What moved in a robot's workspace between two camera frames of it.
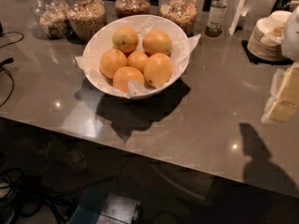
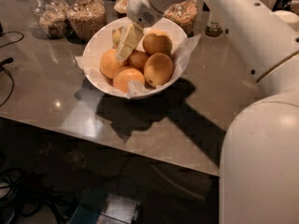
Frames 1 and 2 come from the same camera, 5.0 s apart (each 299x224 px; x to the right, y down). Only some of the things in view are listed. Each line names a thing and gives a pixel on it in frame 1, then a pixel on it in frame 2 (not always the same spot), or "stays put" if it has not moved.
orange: [157, 41] stays put
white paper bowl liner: [180, 49] to [92, 59]
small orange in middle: [137, 59] stays put
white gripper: [291, 37] to [144, 7]
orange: [158, 69] stays put
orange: [111, 60] stays put
